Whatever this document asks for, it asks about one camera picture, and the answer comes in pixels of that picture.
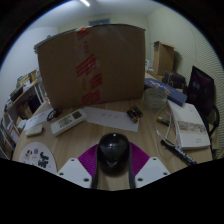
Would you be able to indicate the dark patterned box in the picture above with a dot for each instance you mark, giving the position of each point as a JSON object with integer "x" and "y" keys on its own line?
{"x": 174, "y": 80}

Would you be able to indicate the black batteries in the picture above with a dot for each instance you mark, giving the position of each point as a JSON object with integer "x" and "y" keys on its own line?
{"x": 134, "y": 114}

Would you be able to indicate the black glasses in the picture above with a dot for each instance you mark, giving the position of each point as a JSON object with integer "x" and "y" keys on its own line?
{"x": 52, "y": 114}

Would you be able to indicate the small black yellow battery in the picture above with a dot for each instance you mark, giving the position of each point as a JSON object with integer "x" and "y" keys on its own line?
{"x": 163, "y": 120}

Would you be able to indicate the white remote control with screen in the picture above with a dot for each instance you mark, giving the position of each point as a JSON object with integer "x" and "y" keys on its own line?
{"x": 68, "y": 121}

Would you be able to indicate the small brown cardboard box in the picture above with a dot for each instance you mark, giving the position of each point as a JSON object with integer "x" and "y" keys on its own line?
{"x": 163, "y": 58}

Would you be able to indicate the round white printed mouse pad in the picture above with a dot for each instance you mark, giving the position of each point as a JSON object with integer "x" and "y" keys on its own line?
{"x": 35, "y": 156}

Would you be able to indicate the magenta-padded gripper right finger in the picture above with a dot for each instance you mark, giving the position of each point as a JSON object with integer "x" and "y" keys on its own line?
{"x": 151, "y": 170}

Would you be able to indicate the long cluttered desk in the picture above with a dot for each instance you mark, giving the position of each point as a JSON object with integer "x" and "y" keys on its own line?
{"x": 26, "y": 91}

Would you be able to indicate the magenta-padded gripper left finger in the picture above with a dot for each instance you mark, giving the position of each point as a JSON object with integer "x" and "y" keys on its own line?
{"x": 76, "y": 170}

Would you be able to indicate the flat blue box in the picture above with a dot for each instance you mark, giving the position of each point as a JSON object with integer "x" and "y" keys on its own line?
{"x": 171, "y": 92}

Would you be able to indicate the white paper sheet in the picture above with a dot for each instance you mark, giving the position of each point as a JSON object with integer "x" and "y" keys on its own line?
{"x": 36, "y": 120}
{"x": 110, "y": 118}

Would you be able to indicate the black marker pen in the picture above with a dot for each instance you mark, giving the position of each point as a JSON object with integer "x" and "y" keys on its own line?
{"x": 178, "y": 152}

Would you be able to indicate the large brown cardboard box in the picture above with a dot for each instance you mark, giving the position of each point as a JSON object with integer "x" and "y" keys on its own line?
{"x": 110, "y": 60}

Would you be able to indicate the black computer mouse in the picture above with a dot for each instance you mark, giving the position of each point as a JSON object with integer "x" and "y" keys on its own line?
{"x": 113, "y": 150}

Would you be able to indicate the clear plastic container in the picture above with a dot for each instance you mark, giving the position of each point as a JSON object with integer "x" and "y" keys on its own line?
{"x": 155, "y": 99}

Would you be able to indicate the white book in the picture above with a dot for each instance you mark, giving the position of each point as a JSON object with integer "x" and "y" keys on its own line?
{"x": 191, "y": 128}

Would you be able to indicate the ceiling light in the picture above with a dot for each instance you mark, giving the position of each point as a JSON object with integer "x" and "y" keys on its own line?
{"x": 85, "y": 2}

